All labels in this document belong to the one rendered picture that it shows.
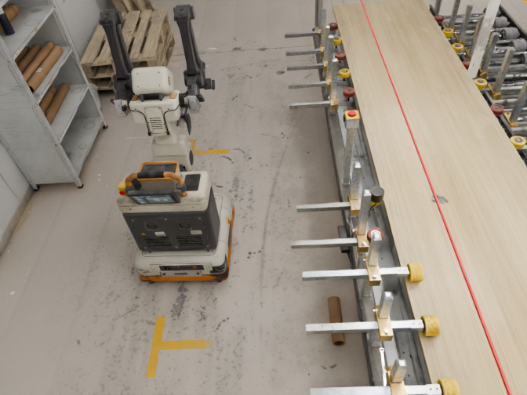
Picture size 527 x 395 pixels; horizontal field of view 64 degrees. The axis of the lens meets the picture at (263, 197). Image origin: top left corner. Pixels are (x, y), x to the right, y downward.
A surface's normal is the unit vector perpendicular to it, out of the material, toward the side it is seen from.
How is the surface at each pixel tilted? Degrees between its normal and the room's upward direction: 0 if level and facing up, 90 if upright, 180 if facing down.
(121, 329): 0
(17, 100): 90
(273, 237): 0
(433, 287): 0
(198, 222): 90
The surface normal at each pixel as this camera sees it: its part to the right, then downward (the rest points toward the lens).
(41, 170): 0.00, 0.73
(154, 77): -0.07, 0.08
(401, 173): -0.07, -0.68
